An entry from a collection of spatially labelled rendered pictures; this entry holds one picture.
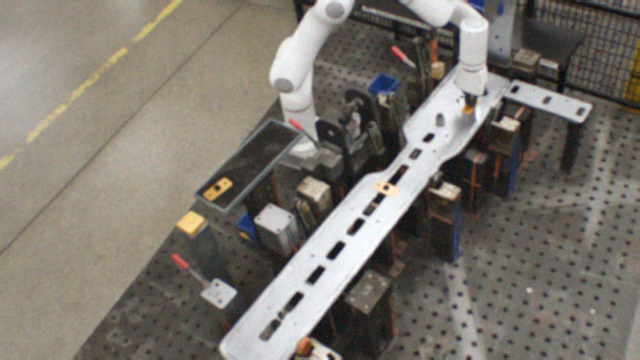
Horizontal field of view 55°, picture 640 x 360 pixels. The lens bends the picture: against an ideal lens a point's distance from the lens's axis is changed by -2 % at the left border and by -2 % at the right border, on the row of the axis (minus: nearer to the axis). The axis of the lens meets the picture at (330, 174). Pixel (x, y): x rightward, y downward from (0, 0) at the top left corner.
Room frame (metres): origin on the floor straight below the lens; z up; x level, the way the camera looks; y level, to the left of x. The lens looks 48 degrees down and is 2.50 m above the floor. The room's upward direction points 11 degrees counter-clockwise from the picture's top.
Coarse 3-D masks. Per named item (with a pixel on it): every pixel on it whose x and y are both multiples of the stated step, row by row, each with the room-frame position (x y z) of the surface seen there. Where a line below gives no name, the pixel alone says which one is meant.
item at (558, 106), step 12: (516, 84) 1.63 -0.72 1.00; (528, 84) 1.61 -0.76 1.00; (504, 96) 1.58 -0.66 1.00; (516, 96) 1.57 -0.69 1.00; (528, 96) 1.56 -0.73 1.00; (540, 96) 1.54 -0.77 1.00; (552, 96) 1.53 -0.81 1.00; (564, 96) 1.52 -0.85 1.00; (540, 108) 1.49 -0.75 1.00; (552, 108) 1.47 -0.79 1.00; (564, 108) 1.46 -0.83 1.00; (576, 108) 1.45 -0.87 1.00; (588, 108) 1.44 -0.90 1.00; (576, 120) 1.40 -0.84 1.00
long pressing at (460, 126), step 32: (448, 96) 1.63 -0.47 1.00; (416, 128) 1.50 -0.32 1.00; (448, 128) 1.47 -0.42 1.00; (416, 160) 1.36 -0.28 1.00; (352, 192) 1.27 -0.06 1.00; (416, 192) 1.23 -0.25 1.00; (384, 224) 1.13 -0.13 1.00; (320, 256) 1.06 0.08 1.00; (352, 256) 1.04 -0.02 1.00; (288, 288) 0.97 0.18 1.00; (320, 288) 0.95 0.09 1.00; (256, 320) 0.89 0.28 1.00; (288, 320) 0.87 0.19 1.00; (224, 352) 0.81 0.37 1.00; (256, 352) 0.79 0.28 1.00; (288, 352) 0.77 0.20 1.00
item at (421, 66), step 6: (414, 42) 1.70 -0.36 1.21; (420, 42) 1.70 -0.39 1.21; (426, 42) 1.69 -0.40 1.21; (414, 48) 1.69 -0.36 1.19; (420, 48) 1.71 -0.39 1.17; (414, 54) 1.70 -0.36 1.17; (420, 54) 1.71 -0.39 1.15; (414, 60) 1.69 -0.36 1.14; (420, 60) 1.70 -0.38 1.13; (420, 66) 1.68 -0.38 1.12; (426, 66) 1.70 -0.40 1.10; (420, 72) 1.68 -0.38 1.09; (426, 72) 1.70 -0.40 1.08; (426, 78) 1.70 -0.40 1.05
